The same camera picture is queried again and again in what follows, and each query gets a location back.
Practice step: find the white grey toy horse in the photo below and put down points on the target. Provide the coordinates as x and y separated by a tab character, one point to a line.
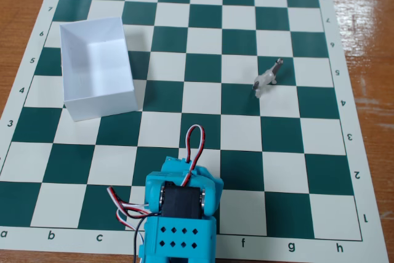
266	77

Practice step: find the cyan robot arm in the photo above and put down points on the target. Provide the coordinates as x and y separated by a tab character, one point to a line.
181	238

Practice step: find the white open paper box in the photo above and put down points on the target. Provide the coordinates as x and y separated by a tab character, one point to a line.
101	59

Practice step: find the green white chessboard mat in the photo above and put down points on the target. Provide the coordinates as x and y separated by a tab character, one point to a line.
203	69

